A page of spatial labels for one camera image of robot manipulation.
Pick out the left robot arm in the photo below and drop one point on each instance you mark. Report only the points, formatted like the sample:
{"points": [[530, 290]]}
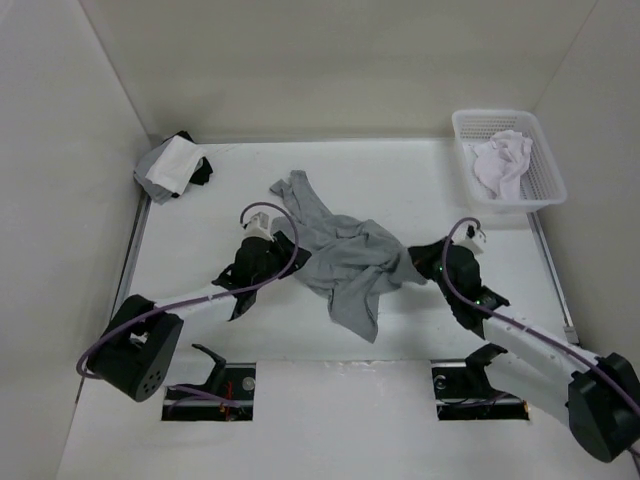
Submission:
{"points": [[135, 351]]}

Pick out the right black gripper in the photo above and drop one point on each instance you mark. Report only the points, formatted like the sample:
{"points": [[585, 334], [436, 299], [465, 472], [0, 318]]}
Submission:
{"points": [[422, 257]]}

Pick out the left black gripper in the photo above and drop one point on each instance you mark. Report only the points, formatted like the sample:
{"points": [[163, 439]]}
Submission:
{"points": [[283, 244]]}

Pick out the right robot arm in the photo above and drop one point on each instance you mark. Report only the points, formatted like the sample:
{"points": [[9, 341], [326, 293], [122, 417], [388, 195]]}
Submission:
{"points": [[596, 397]]}

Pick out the white plastic basket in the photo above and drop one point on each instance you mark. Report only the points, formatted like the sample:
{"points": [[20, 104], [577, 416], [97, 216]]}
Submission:
{"points": [[540, 186]]}

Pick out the folded white tank top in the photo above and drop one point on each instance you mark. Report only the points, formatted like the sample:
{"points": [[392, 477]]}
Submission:
{"points": [[175, 166]]}

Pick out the grey tank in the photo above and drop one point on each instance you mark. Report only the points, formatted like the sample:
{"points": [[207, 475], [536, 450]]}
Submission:
{"points": [[352, 262], [157, 193]]}

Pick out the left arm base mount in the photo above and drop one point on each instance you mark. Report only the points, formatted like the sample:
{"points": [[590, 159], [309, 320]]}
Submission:
{"points": [[202, 386]]}

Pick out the folded grey tank top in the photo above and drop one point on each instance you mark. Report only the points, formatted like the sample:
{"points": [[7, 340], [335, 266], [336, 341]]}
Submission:
{"points": [[157, 193]]}

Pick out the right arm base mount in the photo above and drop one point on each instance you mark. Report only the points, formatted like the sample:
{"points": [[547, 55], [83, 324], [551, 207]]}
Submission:
{"points": [[463, 393]]}

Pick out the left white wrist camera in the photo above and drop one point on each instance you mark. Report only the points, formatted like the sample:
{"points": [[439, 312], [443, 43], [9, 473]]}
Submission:
{"points": [[258, 226]]}

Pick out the white tank top in basket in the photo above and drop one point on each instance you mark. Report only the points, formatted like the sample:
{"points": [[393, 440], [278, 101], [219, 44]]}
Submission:
{"points": [[501, 162]]}

